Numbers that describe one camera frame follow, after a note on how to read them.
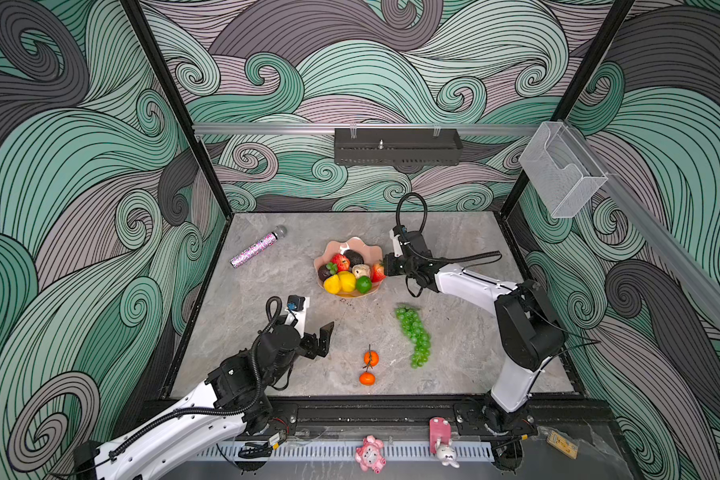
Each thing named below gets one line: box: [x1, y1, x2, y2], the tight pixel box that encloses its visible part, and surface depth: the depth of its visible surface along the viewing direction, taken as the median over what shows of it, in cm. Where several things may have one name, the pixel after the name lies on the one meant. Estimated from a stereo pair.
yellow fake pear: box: [323, 274, 342, 295], surface depth 92 cm
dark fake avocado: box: [343, 249, 364, 267], surface depth 102 cm
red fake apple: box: [330, 253, 351, 272], surface depth 100 cm
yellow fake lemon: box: [338, 270, 356, 293], surface depth 94 cm
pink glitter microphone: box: [230, 225, 288, 269], surface depth 108 cm
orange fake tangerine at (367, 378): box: [359, 371, 376, 386], surface depth 79 cm
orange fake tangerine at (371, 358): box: [363, 344, 379, 372], surface depth 83 cm
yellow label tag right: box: [546, 430, 579, 460], surface depth 70 cm
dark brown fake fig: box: [318, 264, 332, 282], surface depth 94 cm
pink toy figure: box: [354, 434, 387, 474], surface depth 67 cm
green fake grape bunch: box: [396, 307, 431, 369], surface depth 85 cm
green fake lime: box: [356, 276, 373, 294], surface depth 92 cm
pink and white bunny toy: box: [429, 417, 460, 468], surface depth 71 cm
